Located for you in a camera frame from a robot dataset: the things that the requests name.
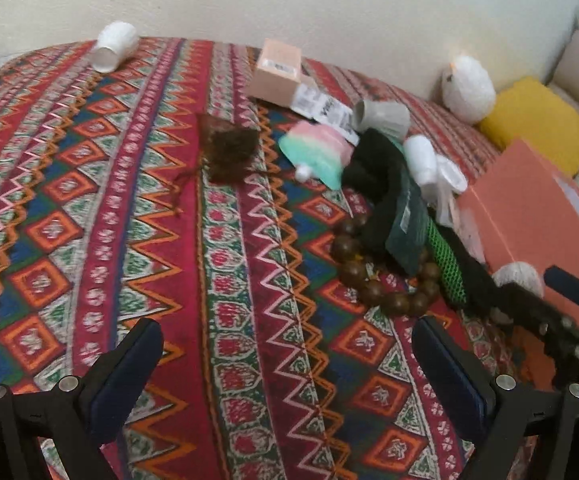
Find white small bottle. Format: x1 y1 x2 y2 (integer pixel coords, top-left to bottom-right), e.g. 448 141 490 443
403 134 438 186

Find wooden bead bracelet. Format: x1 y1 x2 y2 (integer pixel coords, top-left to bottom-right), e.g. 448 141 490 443
329 212 444 319

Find grey ribbed cup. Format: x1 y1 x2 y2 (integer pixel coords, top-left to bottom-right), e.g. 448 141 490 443
351 100 411 142

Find brown fringed pouch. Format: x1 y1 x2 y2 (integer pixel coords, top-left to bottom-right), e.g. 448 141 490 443
170 113 260 217

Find pink cardboard box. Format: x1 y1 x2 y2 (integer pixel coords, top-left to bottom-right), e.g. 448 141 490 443
248 39 303 107

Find black green gloved hand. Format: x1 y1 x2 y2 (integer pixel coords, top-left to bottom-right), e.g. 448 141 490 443
341 129 498 318

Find white yarn ball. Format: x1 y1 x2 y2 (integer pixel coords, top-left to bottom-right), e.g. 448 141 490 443
492 261 544 298

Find salmon pink storage box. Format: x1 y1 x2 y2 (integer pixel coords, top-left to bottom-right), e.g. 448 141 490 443
456 138 579 331

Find clear bag with biscuit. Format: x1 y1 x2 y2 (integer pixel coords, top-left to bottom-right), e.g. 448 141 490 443
436 182 461 229

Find yellow cushion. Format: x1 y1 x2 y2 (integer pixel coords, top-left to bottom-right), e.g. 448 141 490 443
478 77 579 177

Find patterned red bedspread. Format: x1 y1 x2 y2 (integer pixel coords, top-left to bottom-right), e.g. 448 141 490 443
0 37 561 480

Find white fluffy chick toy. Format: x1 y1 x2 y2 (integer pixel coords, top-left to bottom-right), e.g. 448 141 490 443
441 55 497 125

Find white label paper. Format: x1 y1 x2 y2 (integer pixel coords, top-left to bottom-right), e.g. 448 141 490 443
289 84 359 146

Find white ribbed paper cup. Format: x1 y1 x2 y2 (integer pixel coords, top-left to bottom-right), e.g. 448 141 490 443
90 21 140 74

